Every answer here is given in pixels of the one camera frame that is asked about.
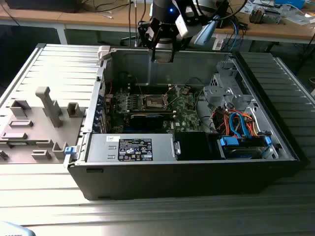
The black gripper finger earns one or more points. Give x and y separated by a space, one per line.
145 34
174 44

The silver green CPU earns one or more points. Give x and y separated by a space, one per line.
163 57

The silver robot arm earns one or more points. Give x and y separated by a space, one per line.
209 5

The metal locking lever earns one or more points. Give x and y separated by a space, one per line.
139 86

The CPU socket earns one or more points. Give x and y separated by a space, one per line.
153 102

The CPU cooler with fan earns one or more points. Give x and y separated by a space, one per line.
257 15

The pale blue teach pendant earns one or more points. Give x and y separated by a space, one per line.
205 34

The small white box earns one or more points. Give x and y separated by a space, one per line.
217 44

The beige case latch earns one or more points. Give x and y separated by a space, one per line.
103 52

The metal drive cage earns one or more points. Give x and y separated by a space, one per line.
216 93

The wooden desk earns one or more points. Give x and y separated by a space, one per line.
81 19

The green motherboard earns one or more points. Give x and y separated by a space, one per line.
187 110

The graphics card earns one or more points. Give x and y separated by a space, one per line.
146 121

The black flat device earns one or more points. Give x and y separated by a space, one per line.
41 5

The grey power supply unit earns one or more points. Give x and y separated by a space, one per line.
103 147

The blue box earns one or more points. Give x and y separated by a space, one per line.
291 2

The hard disk in blue carrier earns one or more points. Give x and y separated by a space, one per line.
243 150

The clear plastic bag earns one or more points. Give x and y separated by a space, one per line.
299 19

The black PC case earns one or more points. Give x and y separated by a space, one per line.
172 179

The blue case latch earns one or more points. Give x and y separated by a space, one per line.
69 150

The grey parts rack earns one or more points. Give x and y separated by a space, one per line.
37 127

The green RAM stick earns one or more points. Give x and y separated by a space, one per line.
18 143

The pale rounded object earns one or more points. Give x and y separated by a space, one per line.
12 229

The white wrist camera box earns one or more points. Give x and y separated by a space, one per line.
182 27

